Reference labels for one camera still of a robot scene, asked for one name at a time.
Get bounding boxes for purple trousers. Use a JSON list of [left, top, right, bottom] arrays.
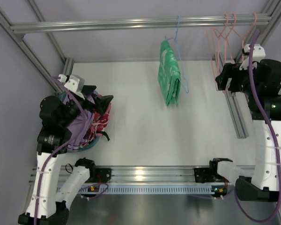
[[59, 90, 101, 150]]

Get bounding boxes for pink wire hanger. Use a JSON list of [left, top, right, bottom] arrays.
[[206, 14, 229, 79]]

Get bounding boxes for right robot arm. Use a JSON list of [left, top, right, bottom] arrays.
[[209, 59, 281, 202]]

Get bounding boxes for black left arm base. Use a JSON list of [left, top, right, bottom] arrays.
[[85, 162, 112, 183]]

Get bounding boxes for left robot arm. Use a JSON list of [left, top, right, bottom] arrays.
[[18, 85, 113, 225]]

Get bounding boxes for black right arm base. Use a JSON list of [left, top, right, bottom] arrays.
[[194, 157, 233, 183]]

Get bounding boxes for pink camouflage trousers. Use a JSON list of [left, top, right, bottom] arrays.
[[81, 103, 111, 148]]

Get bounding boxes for green tie-dye trousers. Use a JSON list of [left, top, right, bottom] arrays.
[[157, 40, 181, 106]]

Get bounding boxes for teal plastic laundry basket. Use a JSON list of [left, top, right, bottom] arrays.
[[56, 93, 100, 152]]

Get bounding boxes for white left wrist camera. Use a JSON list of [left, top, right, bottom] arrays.
[[58, 74, 85, 98]]

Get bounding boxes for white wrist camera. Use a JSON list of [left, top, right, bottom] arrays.
[[58, 74, 85, 98], [239, 44, 266, 71]]

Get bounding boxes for right aluminium frame post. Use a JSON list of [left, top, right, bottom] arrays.
[[220, 0, 281, 139]]

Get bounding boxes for aluminium frame post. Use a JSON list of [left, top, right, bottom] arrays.
[[0, 0, 74, 92], [220, 0, 281, 139]]

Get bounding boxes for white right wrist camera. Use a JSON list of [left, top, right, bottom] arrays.
[[239, 44, 266, 71]]

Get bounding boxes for blue wire hanger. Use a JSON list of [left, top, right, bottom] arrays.
[[164, 15, 190, 94]]

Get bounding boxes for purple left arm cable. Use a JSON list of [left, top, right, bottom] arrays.
[[33, 75, 110, 225]]

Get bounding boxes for aluminium hanging rail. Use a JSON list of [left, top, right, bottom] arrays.
[[11, 14, 271, 34]]

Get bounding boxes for aluminium front rail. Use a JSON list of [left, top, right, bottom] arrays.
[[29, 165, 256, 186]]

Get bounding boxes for perforated grey cable tray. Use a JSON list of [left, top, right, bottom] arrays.
[[78, 184, 227, 195]]

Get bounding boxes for left aluminium frame post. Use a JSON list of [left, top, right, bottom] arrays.
[[0, 0, 74, 92]]

